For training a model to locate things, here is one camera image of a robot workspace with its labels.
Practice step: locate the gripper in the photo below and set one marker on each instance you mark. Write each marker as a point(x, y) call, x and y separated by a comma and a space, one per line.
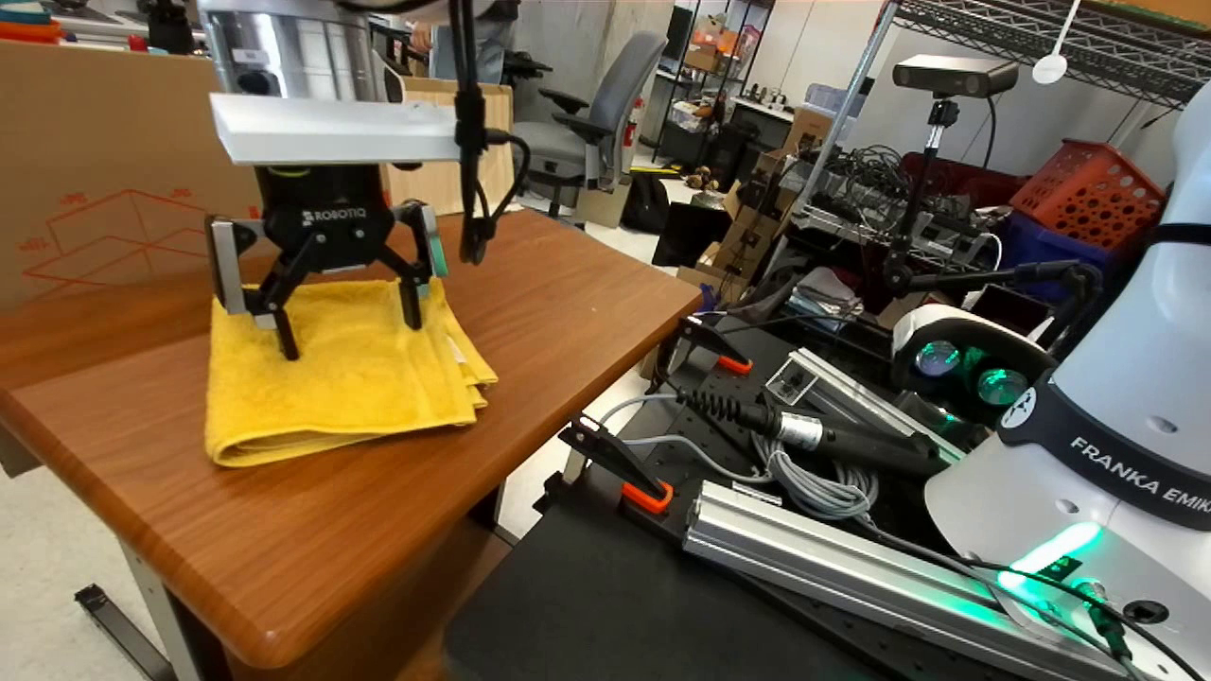
point(326, 218)

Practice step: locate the yellow towel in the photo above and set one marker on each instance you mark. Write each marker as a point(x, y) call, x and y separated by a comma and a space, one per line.
point(350, 388)

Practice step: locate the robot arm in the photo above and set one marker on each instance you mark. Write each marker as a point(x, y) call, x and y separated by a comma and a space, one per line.
point(1135, 397)

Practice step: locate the plain cardboard box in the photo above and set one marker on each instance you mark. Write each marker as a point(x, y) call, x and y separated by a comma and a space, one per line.
point(430, 189)

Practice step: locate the large printed cardboard box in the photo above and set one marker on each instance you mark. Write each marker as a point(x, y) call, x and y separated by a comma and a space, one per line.
point(104, 170)

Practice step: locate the person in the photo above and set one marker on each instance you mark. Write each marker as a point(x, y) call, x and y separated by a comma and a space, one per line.
point(468, 52)

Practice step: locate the grey office chair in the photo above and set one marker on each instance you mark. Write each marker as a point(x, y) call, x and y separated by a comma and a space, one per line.
point(587, 132)

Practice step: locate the black backpack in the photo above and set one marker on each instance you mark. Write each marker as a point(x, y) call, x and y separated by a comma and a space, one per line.
point(646, 203)

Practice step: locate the black clamp with orange tips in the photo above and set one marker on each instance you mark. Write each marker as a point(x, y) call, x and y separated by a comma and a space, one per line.
point(615, 459)
point(714, 342)

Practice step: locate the black box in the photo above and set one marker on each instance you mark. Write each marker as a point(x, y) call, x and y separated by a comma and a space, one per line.
point(691, 235)

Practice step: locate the stack of cardboard boxes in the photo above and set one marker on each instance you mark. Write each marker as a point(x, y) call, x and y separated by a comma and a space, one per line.
point(757, 222)

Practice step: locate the shelf with boxes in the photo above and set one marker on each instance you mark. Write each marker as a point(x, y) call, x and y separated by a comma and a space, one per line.
point(710, 66)

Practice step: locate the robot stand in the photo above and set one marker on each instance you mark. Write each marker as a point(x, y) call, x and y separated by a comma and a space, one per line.
point(605, 605)

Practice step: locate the white VR headset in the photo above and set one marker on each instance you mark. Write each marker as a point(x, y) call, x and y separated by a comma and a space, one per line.
point(956, 350)

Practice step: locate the red plastic bin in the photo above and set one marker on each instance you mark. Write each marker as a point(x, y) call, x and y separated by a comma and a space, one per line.
point(965, 180)

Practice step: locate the blue plastic bin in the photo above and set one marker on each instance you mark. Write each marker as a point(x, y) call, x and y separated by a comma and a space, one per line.
point(1041, 248)

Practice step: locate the orange plastic basket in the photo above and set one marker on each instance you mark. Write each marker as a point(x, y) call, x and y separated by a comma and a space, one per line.
point(1088, 194)

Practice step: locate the short aluminium rail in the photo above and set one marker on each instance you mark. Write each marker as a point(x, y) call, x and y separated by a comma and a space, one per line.
point(851, 392)

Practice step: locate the long aluminium rail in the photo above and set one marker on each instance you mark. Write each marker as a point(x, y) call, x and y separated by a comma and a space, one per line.
point(833, 563)

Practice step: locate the camera on mount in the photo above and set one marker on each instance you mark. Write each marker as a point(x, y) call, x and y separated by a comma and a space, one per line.
point(954, 74)

